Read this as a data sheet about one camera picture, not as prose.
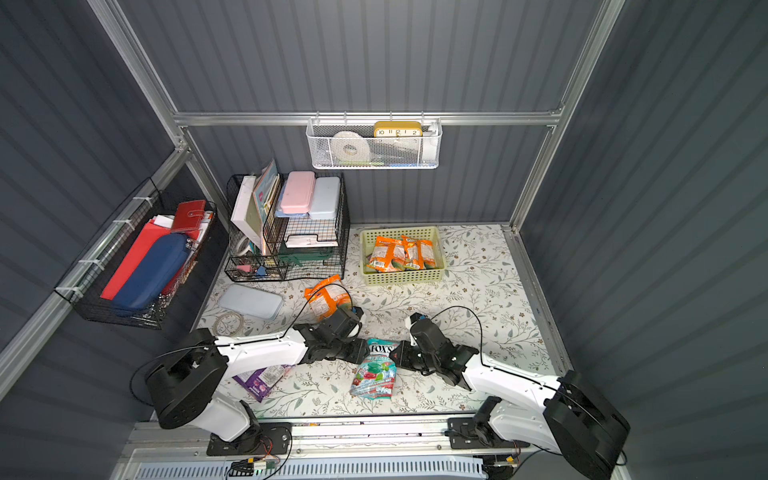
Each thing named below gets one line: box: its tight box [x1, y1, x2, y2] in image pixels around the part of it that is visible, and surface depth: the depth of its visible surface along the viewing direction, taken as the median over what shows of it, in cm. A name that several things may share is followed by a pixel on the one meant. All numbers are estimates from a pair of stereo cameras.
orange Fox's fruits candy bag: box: [304, 274, 352, 320], surface depth 100 cm
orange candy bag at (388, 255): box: [366, 236, 406, 272], surface depth 107 cm
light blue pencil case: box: [309, 176, 341, 220], surface depth 98 cm
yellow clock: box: [374, 121, 423, 137], surface depth 90 cm
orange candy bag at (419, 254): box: [401, 235, 437, 271], surface depth 110 cm
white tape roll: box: [331, 131, 370, 162], surface depth 86 cm
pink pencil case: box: [280, 171, 316, 214], surface depth 97 cm
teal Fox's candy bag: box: [350, 338, 399, 400], surface depth 81 cm
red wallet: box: [171, 200, 206, 233], surface depth 80 cm
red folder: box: [100, 219, 172, 301], surface depth 74 cm
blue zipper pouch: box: [112, 233, 191, 316], surface depth 70 cm
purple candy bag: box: [232, 364, 294, 403], surface depth 82 cm
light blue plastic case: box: [218, 284, 284, 321], surface depth 101 cm
